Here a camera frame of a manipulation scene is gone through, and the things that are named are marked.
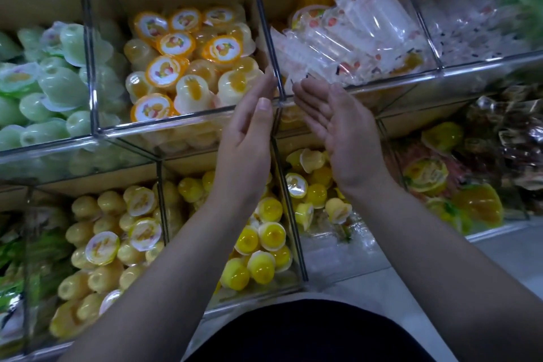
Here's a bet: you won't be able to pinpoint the light grey shorts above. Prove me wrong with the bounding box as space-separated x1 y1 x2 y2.
182 294 357 359

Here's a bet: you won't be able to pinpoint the green juice pouches pile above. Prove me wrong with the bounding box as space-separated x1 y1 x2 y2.
0 205 73 350

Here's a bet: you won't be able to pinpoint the pile of pastel jelly cups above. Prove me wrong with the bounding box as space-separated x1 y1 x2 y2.
284 147 356 231

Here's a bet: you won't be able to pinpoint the black shirt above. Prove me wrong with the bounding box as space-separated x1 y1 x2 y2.
187 298 436 362

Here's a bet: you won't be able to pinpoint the person's right hand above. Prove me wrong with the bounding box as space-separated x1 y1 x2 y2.
292 77 390 193

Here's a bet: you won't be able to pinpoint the pile of pale yellow jelly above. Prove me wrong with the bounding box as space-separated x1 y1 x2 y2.
46 185 166 342

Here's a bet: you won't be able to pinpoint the person's left hand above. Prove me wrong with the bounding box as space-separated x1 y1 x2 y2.
210 69 279 204

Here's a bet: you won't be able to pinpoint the person's right forearm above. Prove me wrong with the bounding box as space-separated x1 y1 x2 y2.
343 173 543 362

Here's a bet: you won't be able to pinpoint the pile of green jelly cups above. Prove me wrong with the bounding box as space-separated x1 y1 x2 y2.
0 20 128 153

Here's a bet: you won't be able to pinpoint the pile of orange-lid jelly cups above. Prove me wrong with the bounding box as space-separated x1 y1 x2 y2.
123 3 264 150

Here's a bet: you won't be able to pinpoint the pile of white jelly sticks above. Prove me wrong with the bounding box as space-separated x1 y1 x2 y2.
420 0 531 66

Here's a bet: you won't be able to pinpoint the pile of yellow jelly cups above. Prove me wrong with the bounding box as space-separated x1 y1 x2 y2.
176 171 294 292

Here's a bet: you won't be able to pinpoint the person's left forearm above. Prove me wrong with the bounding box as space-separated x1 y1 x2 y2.
59 188 260 362

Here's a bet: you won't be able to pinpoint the pile of clear packets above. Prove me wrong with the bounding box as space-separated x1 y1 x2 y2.
270 0 429 91

